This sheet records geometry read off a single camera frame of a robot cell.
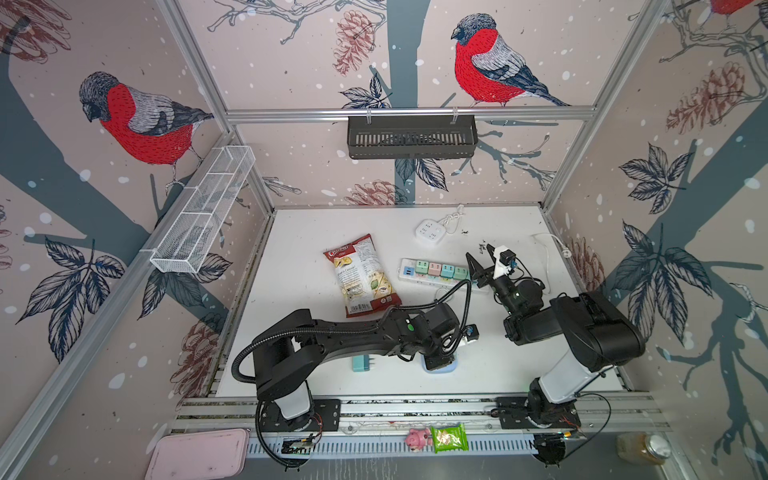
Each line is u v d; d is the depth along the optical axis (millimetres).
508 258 713
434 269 942
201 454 665
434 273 957
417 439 684
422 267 949
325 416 732
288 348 486
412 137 1037
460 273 925
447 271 941
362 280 951
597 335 468
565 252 1104
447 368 684
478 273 785
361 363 803
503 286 776
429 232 1104
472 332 680
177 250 697
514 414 728
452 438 689
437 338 649
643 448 619
